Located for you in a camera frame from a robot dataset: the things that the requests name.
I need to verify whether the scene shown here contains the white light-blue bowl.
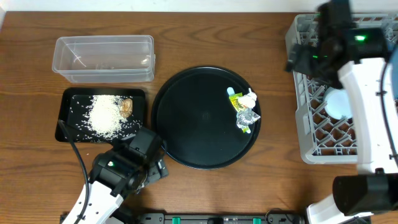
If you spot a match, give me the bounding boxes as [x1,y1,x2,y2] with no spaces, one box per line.
[323,87,353,119]

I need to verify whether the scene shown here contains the white tissue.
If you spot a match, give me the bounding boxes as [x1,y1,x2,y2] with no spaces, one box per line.
[238,88,257,109]

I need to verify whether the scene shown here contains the brown food scrap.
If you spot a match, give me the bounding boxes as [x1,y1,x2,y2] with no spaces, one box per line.
[119,98,133,118]

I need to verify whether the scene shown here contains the light blue plastic spoon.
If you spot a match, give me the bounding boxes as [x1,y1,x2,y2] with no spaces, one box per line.
[226,87,236,96]

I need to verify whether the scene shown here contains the green yellow wrapper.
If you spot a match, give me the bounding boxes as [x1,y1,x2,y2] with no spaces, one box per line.
[229,93,247,113]

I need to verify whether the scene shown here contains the foil wrapper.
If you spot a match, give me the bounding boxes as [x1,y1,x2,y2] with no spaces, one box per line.
[236,108,261,133]

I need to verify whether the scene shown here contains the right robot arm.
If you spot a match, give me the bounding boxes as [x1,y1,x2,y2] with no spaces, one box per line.
[286,1,397,223]

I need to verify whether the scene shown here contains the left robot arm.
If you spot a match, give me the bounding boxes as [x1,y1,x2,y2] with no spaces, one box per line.
[60,150,169,224]

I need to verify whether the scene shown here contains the grey dishwasher rack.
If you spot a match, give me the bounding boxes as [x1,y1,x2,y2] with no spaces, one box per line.
[285,13,397,164]

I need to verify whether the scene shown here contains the round black serving tray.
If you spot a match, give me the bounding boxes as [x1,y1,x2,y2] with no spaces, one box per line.
[151,66,261,170]

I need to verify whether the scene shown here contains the scattered rice grains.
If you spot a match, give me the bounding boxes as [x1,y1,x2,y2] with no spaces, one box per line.
[64,95,142,142]

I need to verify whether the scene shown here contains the black rectangular tray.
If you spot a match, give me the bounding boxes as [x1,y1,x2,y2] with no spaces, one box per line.
[58,87,147,142]

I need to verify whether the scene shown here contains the clear plastic bin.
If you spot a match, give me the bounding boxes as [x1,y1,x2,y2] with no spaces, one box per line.
[52,35,155,83]

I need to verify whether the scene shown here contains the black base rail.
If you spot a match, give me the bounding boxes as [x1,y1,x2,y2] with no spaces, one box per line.
[104,208,307,224]

